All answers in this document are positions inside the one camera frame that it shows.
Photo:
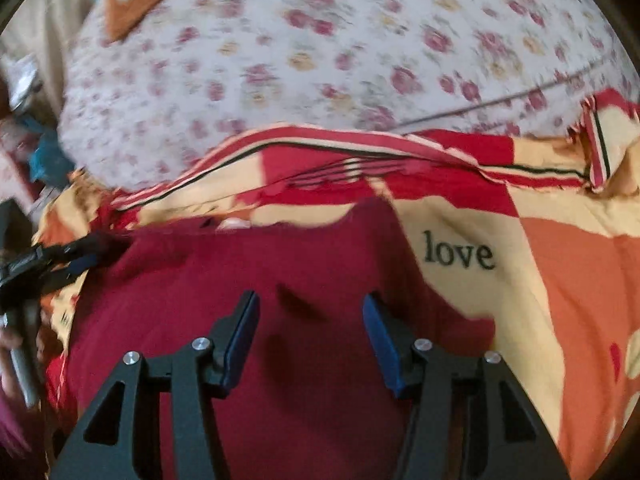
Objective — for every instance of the orange cream red printed blanket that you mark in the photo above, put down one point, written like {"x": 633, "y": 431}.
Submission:
{"x": 575, "y": 285}

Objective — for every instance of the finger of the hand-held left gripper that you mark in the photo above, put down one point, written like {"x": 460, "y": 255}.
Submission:
{"x": 85, "y": 247}
{"x": 80, "y": 263}

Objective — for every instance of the floral bedsheet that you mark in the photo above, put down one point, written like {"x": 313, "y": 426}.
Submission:
{"x": 350, "y": 35}

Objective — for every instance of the dark red garment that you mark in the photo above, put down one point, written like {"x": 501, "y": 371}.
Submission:
{"x": 310, "y": 270}

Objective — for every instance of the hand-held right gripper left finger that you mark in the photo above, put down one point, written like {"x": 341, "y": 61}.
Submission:
{"x": 240, "y": 345}

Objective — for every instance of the orange patterned cloth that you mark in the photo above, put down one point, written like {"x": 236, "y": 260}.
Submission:
{"x": 140, "y": 5}

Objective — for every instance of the teal cloth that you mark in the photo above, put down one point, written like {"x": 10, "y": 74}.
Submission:
{"x": 50, "y": 157}

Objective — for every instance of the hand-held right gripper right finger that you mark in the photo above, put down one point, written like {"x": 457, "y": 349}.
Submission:
{"x": 382, "y": 345}

